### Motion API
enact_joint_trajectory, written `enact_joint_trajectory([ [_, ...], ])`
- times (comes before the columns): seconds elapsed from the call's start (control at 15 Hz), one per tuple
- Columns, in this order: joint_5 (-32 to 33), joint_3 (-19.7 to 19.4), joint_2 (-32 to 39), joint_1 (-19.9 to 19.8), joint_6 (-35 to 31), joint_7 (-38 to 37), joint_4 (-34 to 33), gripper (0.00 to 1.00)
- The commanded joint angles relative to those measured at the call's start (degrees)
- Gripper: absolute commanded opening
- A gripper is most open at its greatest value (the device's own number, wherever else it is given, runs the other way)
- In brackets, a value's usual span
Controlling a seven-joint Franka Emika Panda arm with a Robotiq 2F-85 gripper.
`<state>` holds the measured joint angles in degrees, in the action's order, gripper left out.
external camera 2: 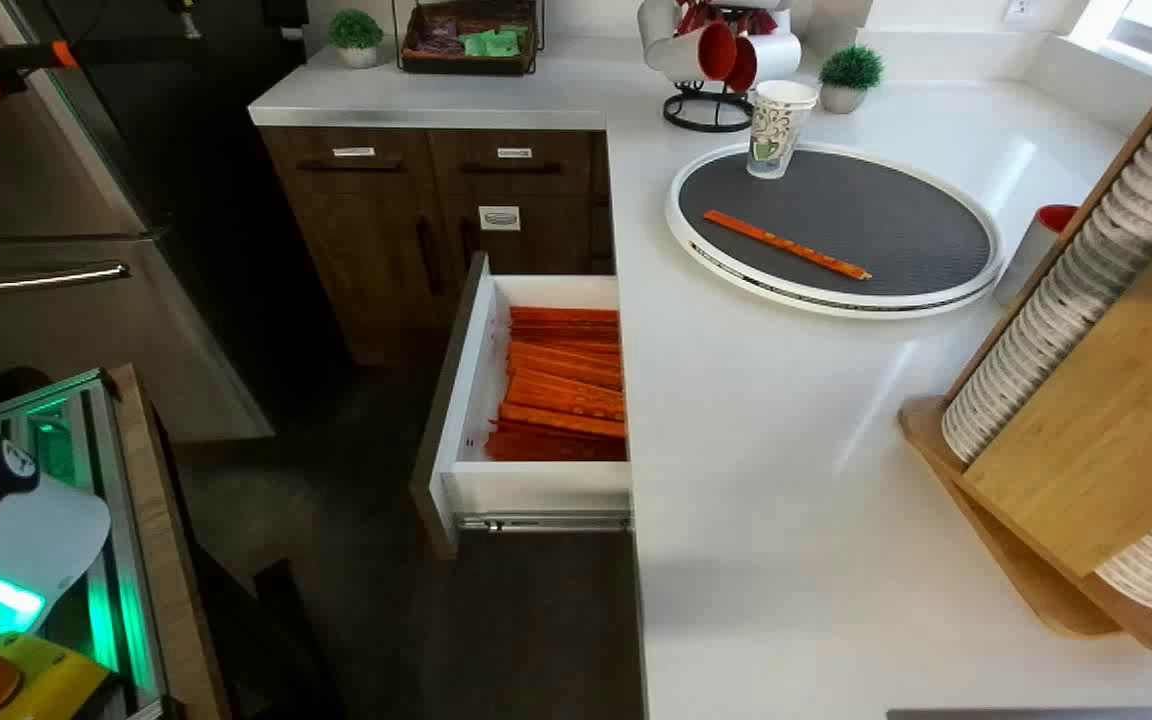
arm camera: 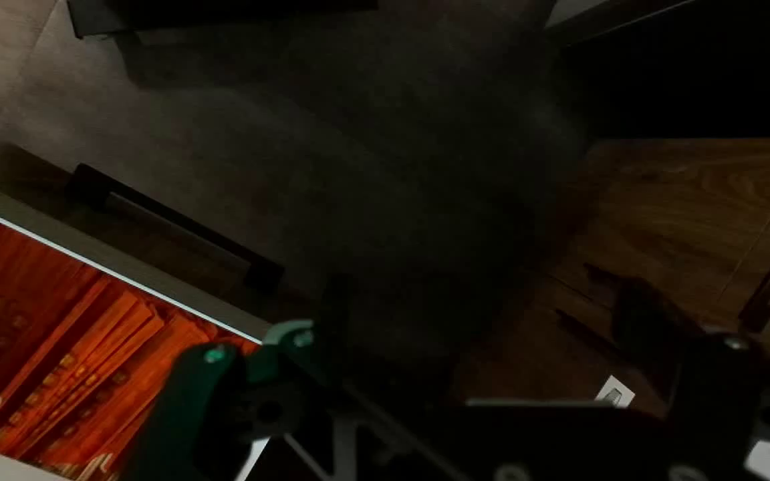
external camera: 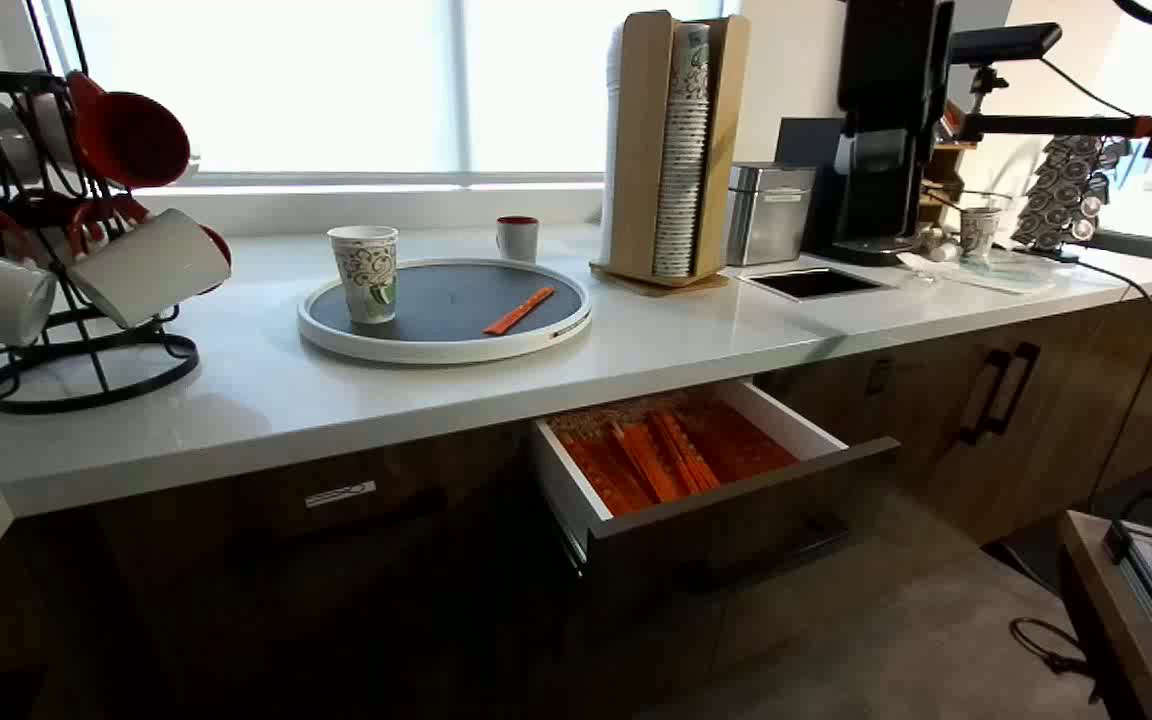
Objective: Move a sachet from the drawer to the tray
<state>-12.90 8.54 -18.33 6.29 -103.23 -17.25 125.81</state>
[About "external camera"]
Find orange sachet on tray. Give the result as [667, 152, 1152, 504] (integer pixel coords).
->
[485, 287, 555, 337]

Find round white grey tray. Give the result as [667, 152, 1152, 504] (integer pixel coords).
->
[296, 261, 591, 367]

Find open white drawer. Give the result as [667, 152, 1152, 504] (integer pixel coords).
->
[531, 382, 894, 582]

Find small white red cup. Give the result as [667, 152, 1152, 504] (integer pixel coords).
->
[497, 215, 541, 261]

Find patterned paper cup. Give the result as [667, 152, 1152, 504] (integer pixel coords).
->
[329, 224, 400, 323]

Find silver metal canister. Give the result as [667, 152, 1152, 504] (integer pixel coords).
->
[727, 164, 813, 269]

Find white mug front right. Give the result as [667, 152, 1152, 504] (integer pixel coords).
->
[73, 207, 230, 329]

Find black coffee machine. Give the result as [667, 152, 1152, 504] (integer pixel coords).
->
[818, 0, 957, 264]

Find red mug upper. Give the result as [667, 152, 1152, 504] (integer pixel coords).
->
[66, 78, 192, 190]

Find wooden side table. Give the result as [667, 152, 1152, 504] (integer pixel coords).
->
[1058, 512, 1152, 720]

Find silver drawer handle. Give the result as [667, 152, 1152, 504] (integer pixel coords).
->
[304, 481, 378, 512]

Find black cabinet handles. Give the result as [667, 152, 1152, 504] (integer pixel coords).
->
[957, 340, 1041, 449]

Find black wire mug rack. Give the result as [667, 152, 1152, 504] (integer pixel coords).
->
[0, 0, 203, 415]

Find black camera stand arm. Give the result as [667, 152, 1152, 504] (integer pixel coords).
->
[947, 24, 1152, 156]

